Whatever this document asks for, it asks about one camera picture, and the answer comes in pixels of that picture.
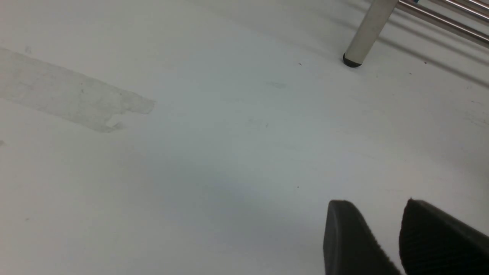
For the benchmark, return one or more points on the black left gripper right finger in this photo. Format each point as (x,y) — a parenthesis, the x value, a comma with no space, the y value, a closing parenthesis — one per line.
(432,242)

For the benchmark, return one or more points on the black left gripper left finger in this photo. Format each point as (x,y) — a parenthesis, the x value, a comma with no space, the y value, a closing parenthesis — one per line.
(349,246)

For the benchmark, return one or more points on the stainless steel shoe rack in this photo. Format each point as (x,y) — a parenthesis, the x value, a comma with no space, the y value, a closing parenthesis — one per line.
(380,11)

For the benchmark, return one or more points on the clear tape strip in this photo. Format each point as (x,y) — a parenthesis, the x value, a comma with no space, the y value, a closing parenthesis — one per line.
(65,93)

